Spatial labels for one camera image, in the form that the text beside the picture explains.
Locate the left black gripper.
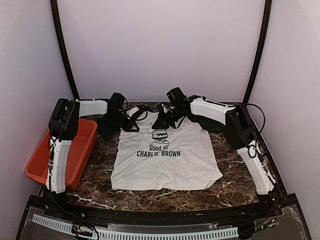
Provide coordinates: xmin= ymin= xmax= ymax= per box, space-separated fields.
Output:
xmin=106 ymin=110 xmax=140 ymax=132

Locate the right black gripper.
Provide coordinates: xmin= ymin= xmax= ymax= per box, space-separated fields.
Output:
xmin=152 ymin=106 xmax=187 ymax=129

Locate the white green Charlie Brown shirt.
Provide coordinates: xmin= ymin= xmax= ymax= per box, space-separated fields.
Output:
xmin=96 ymin=109 xmax=223 ymax=191

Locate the dark brooch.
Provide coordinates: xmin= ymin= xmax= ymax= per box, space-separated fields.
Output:
xmin=147 ymin=122 xmax=154 ymax=134

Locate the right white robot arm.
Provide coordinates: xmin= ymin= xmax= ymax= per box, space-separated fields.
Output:
xmin=152 ymin=87 xmax=275 ymax=196

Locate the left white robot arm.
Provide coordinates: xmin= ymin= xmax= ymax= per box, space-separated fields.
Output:
xmin=45 ymin=92 xmax=148 ymax=194

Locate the red plastic bin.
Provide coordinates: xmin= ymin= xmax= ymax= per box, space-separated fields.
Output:
xmin=25 ymin=118 xmax=98 ymax=190

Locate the white slotted cable duct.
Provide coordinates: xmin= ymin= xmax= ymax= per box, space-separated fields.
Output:
xmin=31 ymin=214 xmax=239 ymax=240

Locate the left black frame post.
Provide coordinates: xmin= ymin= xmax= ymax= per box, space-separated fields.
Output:
xmin=50 ymin=0 xmax=80 ymax=100

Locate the black frame post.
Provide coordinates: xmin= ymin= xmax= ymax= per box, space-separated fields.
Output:
xmin=50 ymin=0 xmax=80 ymax=100
xmin=242 ymin=0 xmax=273 ymax=104

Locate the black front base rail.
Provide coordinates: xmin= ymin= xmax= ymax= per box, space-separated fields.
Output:
xmin=24 ymin=193 xmax=299 ymax=227

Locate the right black frame post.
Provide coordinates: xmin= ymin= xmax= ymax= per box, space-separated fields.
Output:
xmin=242 ymin=0 xmax=273 ymax=104

